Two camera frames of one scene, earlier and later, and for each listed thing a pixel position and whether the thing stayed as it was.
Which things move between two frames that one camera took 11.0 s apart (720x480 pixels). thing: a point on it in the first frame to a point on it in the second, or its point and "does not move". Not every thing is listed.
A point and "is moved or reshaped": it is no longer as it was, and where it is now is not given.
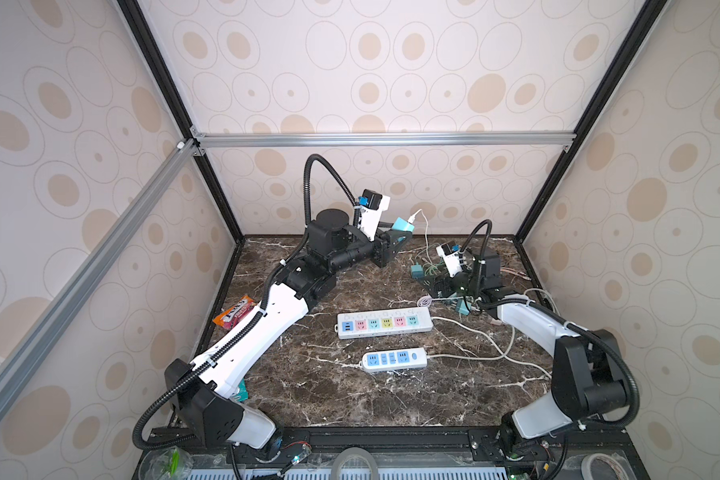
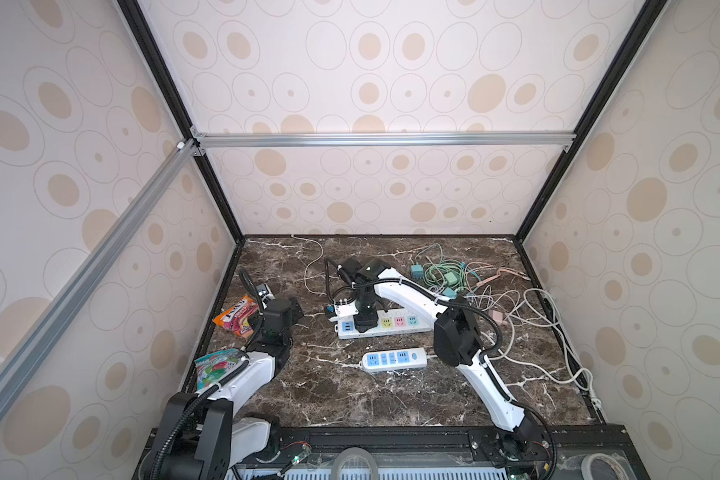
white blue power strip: [394, 359] does not move
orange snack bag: [234, 312] does not move
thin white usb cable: [411, 219] is moved or reshaped
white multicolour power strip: [386, 322] does not move
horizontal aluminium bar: [487, 138] does not move
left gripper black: [381, 252] to [292, 315]
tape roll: [586, 466] does not move
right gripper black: [447, 282] to [364, 320]
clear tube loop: [347, 453] does not move
